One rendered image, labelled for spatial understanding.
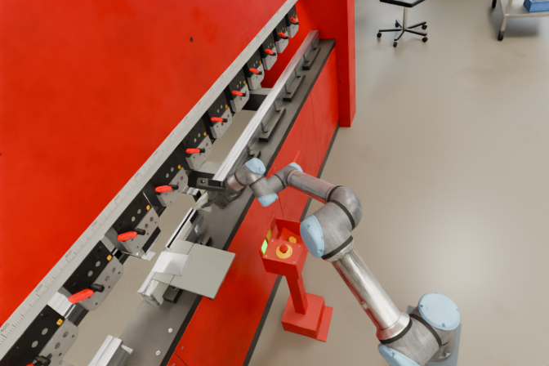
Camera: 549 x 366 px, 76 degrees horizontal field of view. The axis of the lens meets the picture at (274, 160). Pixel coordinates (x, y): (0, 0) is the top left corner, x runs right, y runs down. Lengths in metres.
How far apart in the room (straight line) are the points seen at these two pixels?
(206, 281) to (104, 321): 1.49
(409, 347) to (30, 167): 1.09
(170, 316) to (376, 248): 1.49
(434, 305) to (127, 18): 1.24
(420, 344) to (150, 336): 0.91
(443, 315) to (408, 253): 1.32
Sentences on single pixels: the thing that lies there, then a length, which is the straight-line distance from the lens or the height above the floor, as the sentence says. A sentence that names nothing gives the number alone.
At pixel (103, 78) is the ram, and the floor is 1.71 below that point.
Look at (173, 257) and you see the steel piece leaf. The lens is 1.46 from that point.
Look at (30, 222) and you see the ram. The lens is 1.02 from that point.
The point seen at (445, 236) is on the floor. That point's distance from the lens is 2.65.
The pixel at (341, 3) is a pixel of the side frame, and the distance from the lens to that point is 2.88.
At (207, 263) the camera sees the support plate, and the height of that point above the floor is 1.00.
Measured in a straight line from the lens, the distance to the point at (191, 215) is 1.56.
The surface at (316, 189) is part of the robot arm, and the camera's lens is 1.27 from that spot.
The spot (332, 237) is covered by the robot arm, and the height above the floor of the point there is 1.22.
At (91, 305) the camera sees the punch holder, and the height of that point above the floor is 1.21.
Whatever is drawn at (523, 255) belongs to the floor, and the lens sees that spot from 2.71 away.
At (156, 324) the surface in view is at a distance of 1.50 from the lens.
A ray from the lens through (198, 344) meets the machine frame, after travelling 1.62.
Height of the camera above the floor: 2.11
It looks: 42 degrees down
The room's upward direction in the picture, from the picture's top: 13 degrees counter-clockwise
